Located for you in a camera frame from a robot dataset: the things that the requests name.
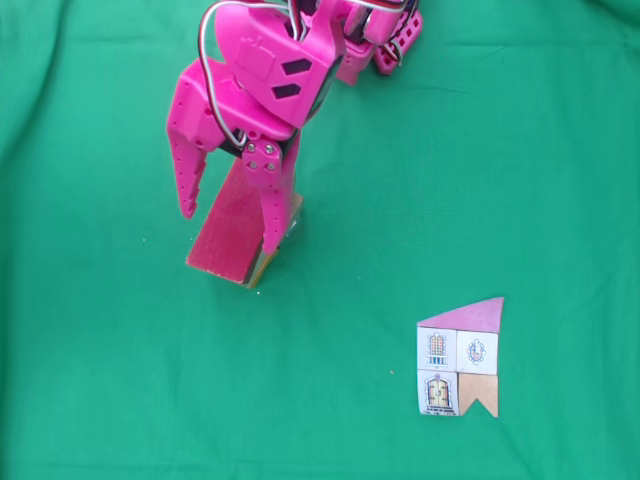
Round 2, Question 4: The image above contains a green cloth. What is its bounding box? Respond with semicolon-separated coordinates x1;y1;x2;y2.
0;0;640;480

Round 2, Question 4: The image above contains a red wedge roof block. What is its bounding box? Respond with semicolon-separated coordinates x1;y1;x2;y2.
185;158;296;287

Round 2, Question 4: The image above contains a paper house picture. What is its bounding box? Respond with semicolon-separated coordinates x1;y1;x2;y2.
415;296;505;419

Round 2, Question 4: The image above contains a white red black gripper cable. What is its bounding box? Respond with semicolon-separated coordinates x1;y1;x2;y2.
198;0;251;149

